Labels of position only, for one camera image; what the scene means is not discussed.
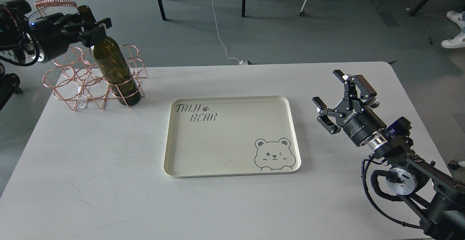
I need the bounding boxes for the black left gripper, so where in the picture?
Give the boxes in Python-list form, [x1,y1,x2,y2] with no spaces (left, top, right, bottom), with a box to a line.
[30,13,112,63]

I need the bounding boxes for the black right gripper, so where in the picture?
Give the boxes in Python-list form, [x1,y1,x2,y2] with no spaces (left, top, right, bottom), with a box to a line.
[312,69,387,146]

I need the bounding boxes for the dark green wine bottle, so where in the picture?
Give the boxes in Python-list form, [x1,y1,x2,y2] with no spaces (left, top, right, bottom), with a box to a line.
[77,5,141,106]

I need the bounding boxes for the steel double jigger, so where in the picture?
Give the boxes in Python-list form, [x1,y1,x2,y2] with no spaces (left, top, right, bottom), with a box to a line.
[365,97,379,108]

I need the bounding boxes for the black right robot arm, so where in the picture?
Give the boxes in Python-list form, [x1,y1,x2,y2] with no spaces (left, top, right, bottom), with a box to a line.
[313,70,465,240]

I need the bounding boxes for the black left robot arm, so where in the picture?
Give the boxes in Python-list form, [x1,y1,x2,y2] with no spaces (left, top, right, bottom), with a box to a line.
[0,0,112,66]

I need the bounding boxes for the white sneakers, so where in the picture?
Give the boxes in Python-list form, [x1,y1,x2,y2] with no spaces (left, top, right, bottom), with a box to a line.
[441,11,465,49]

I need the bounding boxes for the cream bear serving tray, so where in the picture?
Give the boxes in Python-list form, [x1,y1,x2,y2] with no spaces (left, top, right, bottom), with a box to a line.
[164,95,301,178]

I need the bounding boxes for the copper wire wine rack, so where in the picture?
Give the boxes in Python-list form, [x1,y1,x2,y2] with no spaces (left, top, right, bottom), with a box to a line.
[35,0,149,111]

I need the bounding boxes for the white cable on floor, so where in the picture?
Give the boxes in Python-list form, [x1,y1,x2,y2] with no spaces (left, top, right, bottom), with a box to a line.
[206,0,248,65]

